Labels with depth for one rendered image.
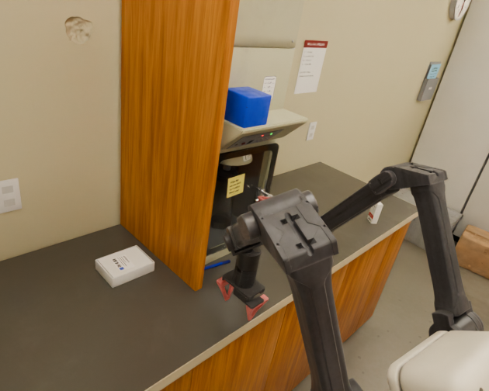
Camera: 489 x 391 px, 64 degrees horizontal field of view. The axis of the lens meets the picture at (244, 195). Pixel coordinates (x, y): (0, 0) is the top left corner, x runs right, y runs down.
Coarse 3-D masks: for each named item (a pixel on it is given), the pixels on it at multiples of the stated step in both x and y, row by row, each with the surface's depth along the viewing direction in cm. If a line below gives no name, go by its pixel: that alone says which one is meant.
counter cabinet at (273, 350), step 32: (384, 256) 215; (352, 288) 198; (288, 320) 155; (352, 320) 227; (224, 352) 127; (256, 352) 146; (288, 352) 171; (192, 384) 121; (224, 384) 138; (256, 384) 160; (288, 384) 191
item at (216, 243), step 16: (272, 144) 139; (224, 160) 126; (240, 160) 131; (256, 160) 137; (272, 160) 143; (224, 176) 129; (256, 176) 141; (272, 176) 148; (224, 192) 133; (256, 192) 145; (224, 208) 136; (240, 208) 143; (224, 224) 141; (208, 240) 138
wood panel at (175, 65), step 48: (144, 0) 114; (192, 0) 100; (144, 48) 119; (192, 48) 104; (144, 96) 126; (192, 96) 109; (144, 144) 132; (192, 144) 114; (144, 192) 140; (192, 192) 120; (144, 240) 149; (192, 240) 126; (192, 288) 133
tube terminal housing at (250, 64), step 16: (240, 48) 112; (256, 48) 116; (272, 48) 121; (288, 48) 127; (240, 64) 114; (256, 64) 119; (272, 64) 124; (288, 64) 130; (240, 80) 117; (256, 80) 122; (288, 80) 133; (256, 144) 136; (208, 256) 144
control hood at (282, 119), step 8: (272, 112) 131; (280, 112) 132; (288, 112) 134; (224, 120) 115; (272, 120) 123; (280, 120) 124; (288, 120) 125; (296, 120) 127; (304, 120) 130; (224, 128) 114; (232, 128) 112; (240, 128) 111; (248, 128) 112; (256, 128) 114; (264, 128) 116; (272, 128) 120; (280, 128) 124; (288, 128) 129; (296, 128) 135; (224, 136) 115; (232, 136) 113; (240, 136) 112; (280, 136) 137; (224, 144) 116
